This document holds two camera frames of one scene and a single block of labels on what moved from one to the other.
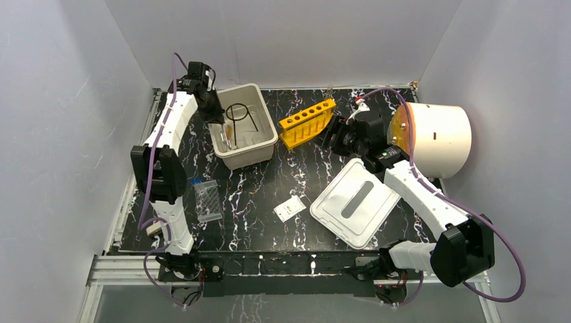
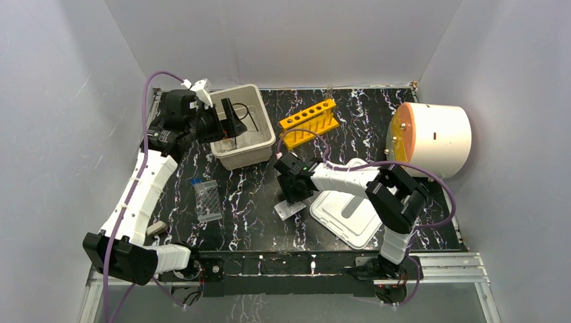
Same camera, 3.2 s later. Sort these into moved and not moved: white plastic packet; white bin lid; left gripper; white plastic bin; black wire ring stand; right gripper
Moved: right gripper; left gripper
Not moved: white bin lid; white plastic packet; white plastic bin; black wire ring stand
